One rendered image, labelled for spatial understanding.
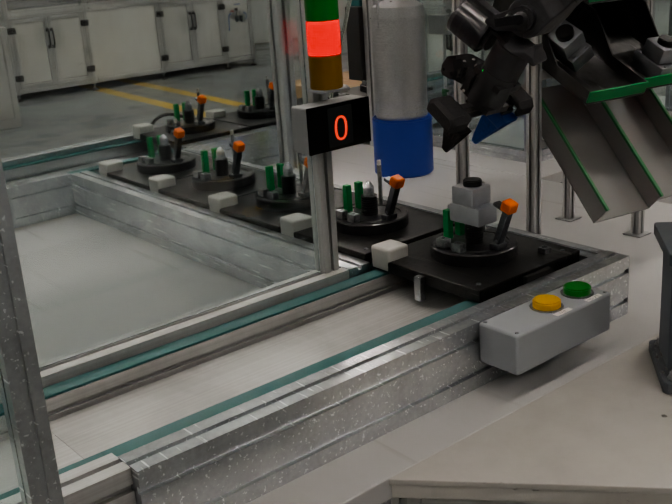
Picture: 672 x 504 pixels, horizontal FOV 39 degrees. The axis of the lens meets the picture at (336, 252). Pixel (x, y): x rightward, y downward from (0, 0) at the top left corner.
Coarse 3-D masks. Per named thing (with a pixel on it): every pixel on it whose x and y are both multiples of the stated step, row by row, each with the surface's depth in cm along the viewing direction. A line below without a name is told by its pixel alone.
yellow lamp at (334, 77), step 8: (312, 56) 142; (320, 56) 142; (328, 56) 141; (336, 56) 141; (312, 64) 142; (320, 64) 141; (328, 64) 141; (336, 64) 142; (312, 72) 142; (320, 72) 142; (328, 72) 142; (336, 72) 142; (312, 80) 143; (320, 80) 142; (328, 80) 142; (336, 80) 142; (312, 88) 143; (320, 88) 142; (328, 88) 142; (336, 88) 143
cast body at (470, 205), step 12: (468, 180) 152; (480, 180) 152; (456, 192) 153; (468, 192) 151; (480, 192) 151; (456, 204) 154; (468, 204) 152; (480, 204) 152; (492, 204) 152; (456, 216) 154; (468, 216) 152; (480, 216) 151; (492, 216) 153
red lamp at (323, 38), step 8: (312, 24) 140; (320, 24) 139; (328, 24) 139; (336, 24) 140; (312, 32) 140; (320, 32) 140; (328, 32) 140; (336, 32) 141; (312, 40) 141; (320, 40) 140; (328, 40) 140; (336, 40) 141; (312, 48) 141; (320, 48) 140; (328, 48) 140; (336, 48) 141
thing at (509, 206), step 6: (510, 198) 148; (498, 204) 149; (504, 204) 147; (510, 204) 147; (516, 204) 147; (504, 210) 148; (510, 210) 147; (516, 210) 148; (504, 216) 148; (510, 216) 149; (504, 222) 149; (498, 228) 150; (504, 228) 149; (498, 234) 150; (504, 234) 150; (498, 240) 151
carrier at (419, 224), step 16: (368, 192) 172; (352, 208) 177; (368, 208) 173; (384, 208) 177; (400, 208) 177; (336, 224) 172; (352, 224) 169; (368, 224) 168; (384, 224) 169; (400, 224) 171; (416, 224) 173; (432, 224) 173; (352, 240) 167; (368, 240) 166; (384, 240) 166; (400, 240) 165; (416, 240) 167; (352, 256) 162; (368, 256) 160
